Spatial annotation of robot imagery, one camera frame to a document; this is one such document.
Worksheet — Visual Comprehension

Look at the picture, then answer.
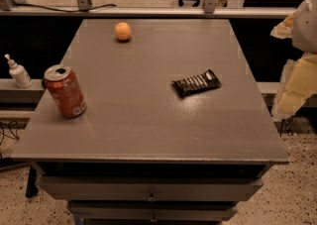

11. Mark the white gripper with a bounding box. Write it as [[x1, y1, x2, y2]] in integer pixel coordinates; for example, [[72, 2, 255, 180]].
[[270, 13, 317, 120]]

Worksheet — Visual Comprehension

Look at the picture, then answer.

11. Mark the black rxbar chocolate bar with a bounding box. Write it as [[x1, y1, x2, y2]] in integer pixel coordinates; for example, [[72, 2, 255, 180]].
[[172, 69, 222, 97]]

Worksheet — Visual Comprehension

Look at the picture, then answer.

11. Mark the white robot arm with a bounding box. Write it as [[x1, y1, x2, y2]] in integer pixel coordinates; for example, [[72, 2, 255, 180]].
[[270, 0, 317, 120]]

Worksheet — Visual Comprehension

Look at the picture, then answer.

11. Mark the red coke can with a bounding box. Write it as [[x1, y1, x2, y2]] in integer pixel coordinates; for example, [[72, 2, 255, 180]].
[[45, 64, 86, 118]]

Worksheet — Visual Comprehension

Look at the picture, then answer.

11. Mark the orange fruit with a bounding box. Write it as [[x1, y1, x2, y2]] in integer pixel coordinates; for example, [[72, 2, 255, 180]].
[[115, 22, 132, 41]]

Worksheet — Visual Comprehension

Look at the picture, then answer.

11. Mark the grey lower drawer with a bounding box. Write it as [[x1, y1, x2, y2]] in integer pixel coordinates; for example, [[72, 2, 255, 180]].
[[67, 201, 238, 222]]

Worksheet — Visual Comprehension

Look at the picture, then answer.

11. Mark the grey drawer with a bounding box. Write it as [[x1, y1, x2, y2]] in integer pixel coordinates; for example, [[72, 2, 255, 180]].
[[39, 176, 264, 202], [67, 201, 238, 222]]

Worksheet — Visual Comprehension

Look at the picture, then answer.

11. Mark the grey top drawer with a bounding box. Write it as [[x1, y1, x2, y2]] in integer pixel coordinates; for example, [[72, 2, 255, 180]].
[[39, 176, 264, 202]]

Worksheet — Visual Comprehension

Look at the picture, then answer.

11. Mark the white pump bottle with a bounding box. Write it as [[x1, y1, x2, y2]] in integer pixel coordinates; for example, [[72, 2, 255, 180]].
[[4, 54, 33, 89]]

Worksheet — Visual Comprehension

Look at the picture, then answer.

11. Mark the black cable on ledge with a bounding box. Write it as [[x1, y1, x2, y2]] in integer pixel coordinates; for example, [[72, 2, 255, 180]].
[[6, 0, 117, 13]]

